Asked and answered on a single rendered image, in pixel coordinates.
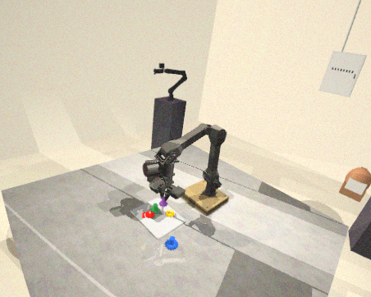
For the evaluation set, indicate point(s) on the green gear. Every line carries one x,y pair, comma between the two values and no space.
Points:
154,209

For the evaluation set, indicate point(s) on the blue gear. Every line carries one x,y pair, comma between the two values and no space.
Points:
171,243

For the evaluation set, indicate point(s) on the red gear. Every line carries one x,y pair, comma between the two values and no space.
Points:
149,215

